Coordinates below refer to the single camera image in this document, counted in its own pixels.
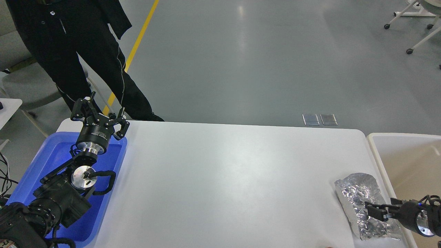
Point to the person in black clothes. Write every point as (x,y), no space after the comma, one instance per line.
(60,32)

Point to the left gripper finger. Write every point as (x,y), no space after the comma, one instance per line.
(84,110)
(117,124)

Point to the blue plastic bin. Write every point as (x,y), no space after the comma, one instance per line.
(54,152)

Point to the beige plastic bin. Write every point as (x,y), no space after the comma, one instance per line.
(409,164)

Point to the metal floor plate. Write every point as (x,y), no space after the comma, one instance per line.
(329,119)
(311,119)

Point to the white side table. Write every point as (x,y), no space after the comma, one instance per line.
(10,106)

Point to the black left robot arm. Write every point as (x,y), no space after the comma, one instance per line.
(63,197)

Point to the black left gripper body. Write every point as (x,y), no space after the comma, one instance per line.
(95,135)

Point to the silver foil bag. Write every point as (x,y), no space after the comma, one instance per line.
(353,191)

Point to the left metal floor plate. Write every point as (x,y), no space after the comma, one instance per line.
(311,119)

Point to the right metal floor plate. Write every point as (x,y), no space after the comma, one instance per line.
(329,119)

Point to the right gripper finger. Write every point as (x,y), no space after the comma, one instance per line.
(379,211)
(396,202)

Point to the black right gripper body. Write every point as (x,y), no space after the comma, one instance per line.
(419,216)

